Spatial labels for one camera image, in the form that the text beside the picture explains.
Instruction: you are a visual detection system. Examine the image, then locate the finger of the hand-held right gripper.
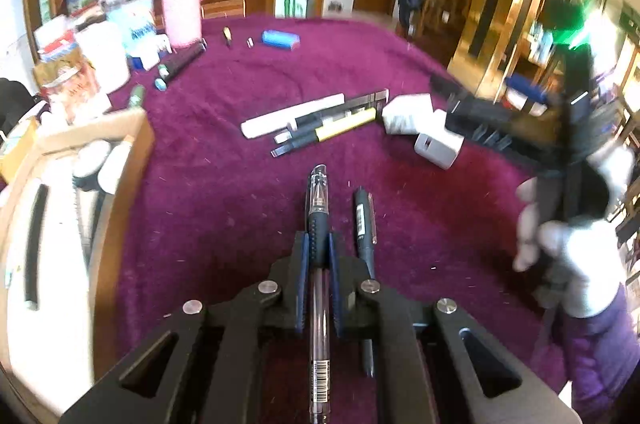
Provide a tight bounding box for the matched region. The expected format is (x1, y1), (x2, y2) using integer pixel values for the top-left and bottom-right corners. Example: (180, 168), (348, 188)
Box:
(505, 75), (549, 112)
(430, 75), (497, 106)

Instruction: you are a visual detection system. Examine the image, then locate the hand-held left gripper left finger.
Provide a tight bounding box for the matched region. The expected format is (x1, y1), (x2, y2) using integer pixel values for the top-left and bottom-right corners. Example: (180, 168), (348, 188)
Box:
(60, 231), (313, 424)

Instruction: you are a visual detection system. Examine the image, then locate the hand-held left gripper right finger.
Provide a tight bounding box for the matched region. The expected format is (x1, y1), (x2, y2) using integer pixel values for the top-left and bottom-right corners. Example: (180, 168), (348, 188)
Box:
(329, 233), (583, 424)

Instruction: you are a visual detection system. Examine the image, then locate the black pen with clip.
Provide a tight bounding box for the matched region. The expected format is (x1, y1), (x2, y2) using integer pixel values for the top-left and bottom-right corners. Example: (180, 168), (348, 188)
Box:
(354, 186), (377, 379)

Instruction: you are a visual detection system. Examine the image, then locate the clear gel pen black grip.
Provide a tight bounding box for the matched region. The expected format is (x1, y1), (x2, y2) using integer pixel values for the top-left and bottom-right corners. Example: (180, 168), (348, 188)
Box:
(306, 164), (332, 424)

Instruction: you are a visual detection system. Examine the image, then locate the brown cardboard box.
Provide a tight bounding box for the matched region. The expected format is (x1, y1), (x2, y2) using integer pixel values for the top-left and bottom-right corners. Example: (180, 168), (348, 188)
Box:
(0, 109), (156, 420)

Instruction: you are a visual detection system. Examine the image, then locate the purple sleeved right forearm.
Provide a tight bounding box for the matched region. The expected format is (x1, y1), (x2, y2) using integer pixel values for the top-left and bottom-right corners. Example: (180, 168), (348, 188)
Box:
(532, 284), (640, 416)

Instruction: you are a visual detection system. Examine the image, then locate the person's right hand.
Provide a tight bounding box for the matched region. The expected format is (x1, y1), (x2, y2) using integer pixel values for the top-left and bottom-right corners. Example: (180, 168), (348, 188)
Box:
(512, 144), (636, 320)

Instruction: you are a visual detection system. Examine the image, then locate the white charger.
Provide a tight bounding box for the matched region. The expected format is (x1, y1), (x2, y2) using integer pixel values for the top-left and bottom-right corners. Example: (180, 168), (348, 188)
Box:
(414, 109), (464, 170)

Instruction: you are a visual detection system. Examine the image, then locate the black pen grey end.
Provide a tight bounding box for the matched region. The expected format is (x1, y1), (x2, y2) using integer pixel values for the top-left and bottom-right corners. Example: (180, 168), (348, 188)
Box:
(286, 89), (389, 145)

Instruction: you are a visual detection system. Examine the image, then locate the yellow black pen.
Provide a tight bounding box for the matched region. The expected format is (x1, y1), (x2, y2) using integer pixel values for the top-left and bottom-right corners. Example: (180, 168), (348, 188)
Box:
(271, 108), (377, 158)

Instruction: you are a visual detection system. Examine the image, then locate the white pen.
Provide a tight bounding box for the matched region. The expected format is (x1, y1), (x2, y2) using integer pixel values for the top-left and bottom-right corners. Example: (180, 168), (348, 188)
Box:
(240, 92), (346, 139)

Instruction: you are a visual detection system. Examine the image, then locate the small blue white box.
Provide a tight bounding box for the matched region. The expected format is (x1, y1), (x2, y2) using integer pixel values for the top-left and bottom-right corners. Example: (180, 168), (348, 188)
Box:
(127, 36), (172, 71)

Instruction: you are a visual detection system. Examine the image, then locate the bottle in pink knitted sleeve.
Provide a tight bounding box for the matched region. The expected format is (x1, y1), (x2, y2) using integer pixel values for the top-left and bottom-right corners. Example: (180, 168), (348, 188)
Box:
(161, 0), (204, 50)

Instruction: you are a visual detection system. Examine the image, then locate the white plastic jar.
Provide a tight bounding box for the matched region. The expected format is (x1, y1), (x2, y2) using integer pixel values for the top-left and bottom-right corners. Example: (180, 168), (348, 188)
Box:
(75, 21), (132, 93)

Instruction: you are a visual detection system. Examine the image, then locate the toothpick jar orange label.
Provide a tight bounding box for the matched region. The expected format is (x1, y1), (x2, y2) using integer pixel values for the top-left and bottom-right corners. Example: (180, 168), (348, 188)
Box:
(36, 48), (110, 126)

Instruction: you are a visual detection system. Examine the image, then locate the yellow tape roll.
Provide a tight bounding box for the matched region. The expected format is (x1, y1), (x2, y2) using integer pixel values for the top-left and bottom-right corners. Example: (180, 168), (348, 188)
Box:
(0, 116), (39, 183)

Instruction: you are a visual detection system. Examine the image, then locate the blue label plastic jar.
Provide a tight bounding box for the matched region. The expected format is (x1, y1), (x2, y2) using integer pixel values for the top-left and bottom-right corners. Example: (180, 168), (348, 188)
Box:
(106, 0), (157, 56)

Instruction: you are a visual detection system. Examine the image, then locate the black bag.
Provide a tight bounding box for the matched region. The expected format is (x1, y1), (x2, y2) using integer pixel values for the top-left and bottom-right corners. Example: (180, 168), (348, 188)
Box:
(0, 77), (47, 136)

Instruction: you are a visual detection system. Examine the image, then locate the jar red blue label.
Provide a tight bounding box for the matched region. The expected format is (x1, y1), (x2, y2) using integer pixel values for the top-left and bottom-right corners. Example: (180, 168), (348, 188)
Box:
(32, 15), (77, 57)

